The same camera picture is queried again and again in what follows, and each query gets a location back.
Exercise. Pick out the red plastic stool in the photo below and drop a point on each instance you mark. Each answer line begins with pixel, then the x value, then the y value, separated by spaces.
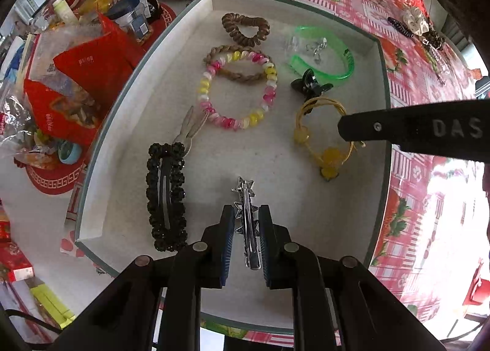
pixel 476 286

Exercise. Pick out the clear earring packet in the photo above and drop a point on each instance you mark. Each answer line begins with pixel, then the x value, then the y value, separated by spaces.
pixel 306 44

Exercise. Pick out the black claw clip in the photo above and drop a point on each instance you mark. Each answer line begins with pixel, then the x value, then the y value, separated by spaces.
pixel 308 85

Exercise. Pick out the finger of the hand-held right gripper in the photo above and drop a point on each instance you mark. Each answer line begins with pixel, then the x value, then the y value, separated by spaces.
pixel 413 129

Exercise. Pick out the leopard print scrunchie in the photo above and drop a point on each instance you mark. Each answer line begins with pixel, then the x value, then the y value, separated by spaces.
pixel 434 38

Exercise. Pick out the red box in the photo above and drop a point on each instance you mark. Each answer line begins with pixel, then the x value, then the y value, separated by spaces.
pixel 15 259

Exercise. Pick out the red round mat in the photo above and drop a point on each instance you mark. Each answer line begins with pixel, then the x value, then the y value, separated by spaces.
pixel 49 180

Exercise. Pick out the blue lid jar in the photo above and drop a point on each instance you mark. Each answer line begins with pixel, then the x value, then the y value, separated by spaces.
pixel 128 14

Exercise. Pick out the white green bottle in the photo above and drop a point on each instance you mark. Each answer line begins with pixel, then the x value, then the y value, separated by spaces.
pixel 65 10

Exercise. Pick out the blue tape roll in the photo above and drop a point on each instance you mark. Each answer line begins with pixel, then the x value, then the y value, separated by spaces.
pixel 69 154

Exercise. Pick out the white scrunchie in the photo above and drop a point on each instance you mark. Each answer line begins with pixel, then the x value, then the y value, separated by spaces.
pixel 415 20

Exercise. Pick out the black beaded hair clip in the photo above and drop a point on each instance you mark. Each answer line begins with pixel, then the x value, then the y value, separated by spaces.
pixel 176 198

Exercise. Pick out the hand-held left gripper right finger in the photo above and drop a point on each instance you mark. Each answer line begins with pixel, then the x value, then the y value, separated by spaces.
pixel 265 247

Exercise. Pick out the silver star hair clip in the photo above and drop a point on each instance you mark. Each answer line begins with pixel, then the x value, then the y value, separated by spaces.
pixel 248 217

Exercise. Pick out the white jewellery box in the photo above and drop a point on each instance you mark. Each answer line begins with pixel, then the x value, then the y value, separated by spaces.
pixel 245 155

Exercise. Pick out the beige hair clip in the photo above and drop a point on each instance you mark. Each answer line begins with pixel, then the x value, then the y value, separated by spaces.
pixel 191 125

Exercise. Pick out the yellow green box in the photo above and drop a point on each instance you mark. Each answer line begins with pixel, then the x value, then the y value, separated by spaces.
pixel 49 303

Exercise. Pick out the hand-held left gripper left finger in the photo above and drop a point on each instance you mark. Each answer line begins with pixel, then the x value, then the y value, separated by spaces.
pixel 227 247

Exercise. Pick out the red snack bag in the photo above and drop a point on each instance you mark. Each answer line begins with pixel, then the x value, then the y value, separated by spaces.
pixel 57 109

